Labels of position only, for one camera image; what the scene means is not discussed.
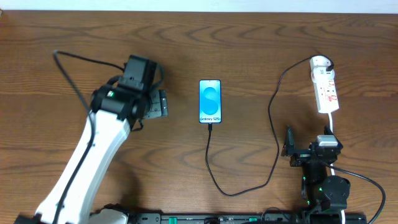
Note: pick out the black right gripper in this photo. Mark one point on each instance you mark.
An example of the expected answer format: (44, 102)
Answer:
(304, 155)

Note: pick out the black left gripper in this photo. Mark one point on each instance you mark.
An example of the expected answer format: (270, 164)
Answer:
(160, 104)

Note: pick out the blue Galaxy smartphone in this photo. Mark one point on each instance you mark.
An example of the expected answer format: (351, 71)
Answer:
(210, 110)

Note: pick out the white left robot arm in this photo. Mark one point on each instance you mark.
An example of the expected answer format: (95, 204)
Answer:
(113, 113)

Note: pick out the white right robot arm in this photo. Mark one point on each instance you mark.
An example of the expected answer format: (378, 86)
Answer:
(326, 194)

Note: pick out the white USB charger adapter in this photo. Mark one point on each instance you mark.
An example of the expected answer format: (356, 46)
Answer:
(320, 63)

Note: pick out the white power strip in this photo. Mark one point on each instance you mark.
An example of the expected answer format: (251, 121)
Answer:
(325, 90)

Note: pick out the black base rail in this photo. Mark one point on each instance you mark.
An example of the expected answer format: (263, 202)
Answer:
(157, 218)

